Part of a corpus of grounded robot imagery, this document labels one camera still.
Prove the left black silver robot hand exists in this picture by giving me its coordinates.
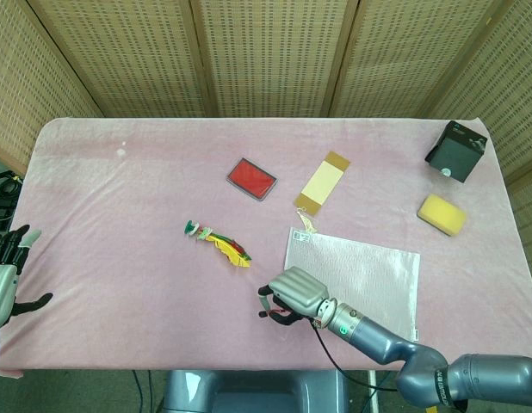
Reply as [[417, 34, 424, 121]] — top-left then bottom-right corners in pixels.
[[0, 224, 54, 333]]

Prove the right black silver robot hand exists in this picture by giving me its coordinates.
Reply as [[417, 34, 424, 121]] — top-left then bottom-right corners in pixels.
[[257, 266, 332, 328]]

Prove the clear mesh zipper pouch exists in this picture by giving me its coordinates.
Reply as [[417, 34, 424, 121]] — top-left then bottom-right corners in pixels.
[[259, 226, 423, 344]]

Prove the yellow green red feather toy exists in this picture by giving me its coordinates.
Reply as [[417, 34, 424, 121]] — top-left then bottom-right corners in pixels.
[[182, 219, 253, 270]]

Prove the yellow sponge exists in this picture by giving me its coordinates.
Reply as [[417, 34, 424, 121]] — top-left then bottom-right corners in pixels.
[[416, 193, 468, 237]]

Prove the grey-blue robot torso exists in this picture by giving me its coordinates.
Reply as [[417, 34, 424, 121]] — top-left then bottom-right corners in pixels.
[[160, 368, 350, 413]]

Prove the brown cream bookmark with tassel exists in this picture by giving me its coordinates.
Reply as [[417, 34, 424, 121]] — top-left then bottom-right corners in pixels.
[[294, 151, 352, 236]]

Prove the red ink pad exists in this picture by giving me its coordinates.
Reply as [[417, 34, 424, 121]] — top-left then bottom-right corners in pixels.
[[226, 157, 280, 202]]

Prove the pink tablecloth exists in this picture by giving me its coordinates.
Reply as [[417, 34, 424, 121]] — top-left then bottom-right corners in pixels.
[[0, 115, 532, 380]]

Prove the black cardboard box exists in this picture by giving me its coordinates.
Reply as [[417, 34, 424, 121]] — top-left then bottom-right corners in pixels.
[[424, 120, 490, 184]]

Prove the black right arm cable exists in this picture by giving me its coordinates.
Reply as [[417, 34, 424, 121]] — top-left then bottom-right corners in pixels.
[[311, 322, 399, 393]]

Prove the woven folding screen wooden frame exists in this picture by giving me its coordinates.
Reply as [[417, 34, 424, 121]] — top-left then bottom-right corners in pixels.
[[0, 0, 532, 280]]

